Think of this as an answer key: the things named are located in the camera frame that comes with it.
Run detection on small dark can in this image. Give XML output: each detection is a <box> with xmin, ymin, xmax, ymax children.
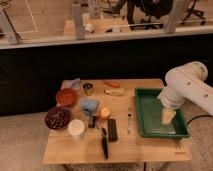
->
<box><xmin>88</xmin><ymin>116</ymin><xmax>97</xmax><ymax>128</ymax></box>

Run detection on orange red pepper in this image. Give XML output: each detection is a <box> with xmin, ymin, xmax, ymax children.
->
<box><xmin>103</xmin><ymin>80</ymin><xmax>120</xmax><ymax>88</ymax></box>

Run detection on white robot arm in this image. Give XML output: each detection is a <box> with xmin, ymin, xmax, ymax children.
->
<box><xmin>158</xmin><ymin>61</ymin><xmax>213</xmax><ymax>125</ymax></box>

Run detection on metal fork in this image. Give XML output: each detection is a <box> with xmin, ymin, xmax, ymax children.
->
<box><xmin>127</xmin><ymin>108</ymin><xmax>132</xmax><ymax>134</ymax></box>

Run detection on black rectangular block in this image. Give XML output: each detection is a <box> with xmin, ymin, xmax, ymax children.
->
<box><xmin>108</xmin><ymin>119</ymin><xmax>118</xmax><ymax>142</ymax></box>

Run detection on clear plastic bag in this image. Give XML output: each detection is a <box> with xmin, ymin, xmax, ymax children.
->
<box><xmin>62</xmin><ymin>78</ymin><xmax>80</xmax><ymax>91</ymax></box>

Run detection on white cup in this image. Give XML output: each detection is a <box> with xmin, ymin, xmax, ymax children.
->
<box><xmin>68</xmin><ymin>119</ymin><xmax>86</xmax><ymax>139</ymax></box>

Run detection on red bowl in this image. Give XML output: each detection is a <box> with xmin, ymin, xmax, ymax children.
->
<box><xmin>56</xmin><ymin>88</ymin><xmax>78</xmax><ymax>106</ymax></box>

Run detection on black handled knife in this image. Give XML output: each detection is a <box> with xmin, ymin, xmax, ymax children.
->
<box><xmin>101</xmin><ymin>128</ymin><xmax>108</xmax><ymax>159</ymax></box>

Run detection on green plastic tray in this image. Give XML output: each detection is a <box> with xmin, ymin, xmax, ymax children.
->
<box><xmin>135</xmin><ymin>88</ymin><xmax>190</xmax><ymax>138</ymax></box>

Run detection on orange fruit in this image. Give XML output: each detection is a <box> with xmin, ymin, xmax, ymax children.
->
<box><xmin>99</xmin><ymin>107</ymin><xmax>111</xmax><ymax>120</ymax></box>

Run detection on blue cloth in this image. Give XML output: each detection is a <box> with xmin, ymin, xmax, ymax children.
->
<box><xmin>79</xmin><ymin>98</ymin><xmax>99</xmax><ymax>116</ymax></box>

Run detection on black office chair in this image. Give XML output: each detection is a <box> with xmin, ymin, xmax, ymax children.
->
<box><xmin>127</xmin><ymin>0</ymin><xmax>174</xmax><ymax>25</ymax></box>

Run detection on dark bowl with beans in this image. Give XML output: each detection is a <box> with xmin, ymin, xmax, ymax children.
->
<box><xmin>45</xmin><ymin>106</ymin><xmax>72</xmax><ymax>130</ymax></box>

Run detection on small metal cup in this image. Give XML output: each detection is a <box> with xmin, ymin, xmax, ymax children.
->
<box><xmin>83</xmin><ymin>82</ymin><xmax>94</xmax><ymax>96</ymax></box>

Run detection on black cable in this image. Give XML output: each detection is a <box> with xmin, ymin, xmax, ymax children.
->
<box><xmin>186</xmin><ymin>114</ymin><xmax>213</xmax><ymax>126</ymax></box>

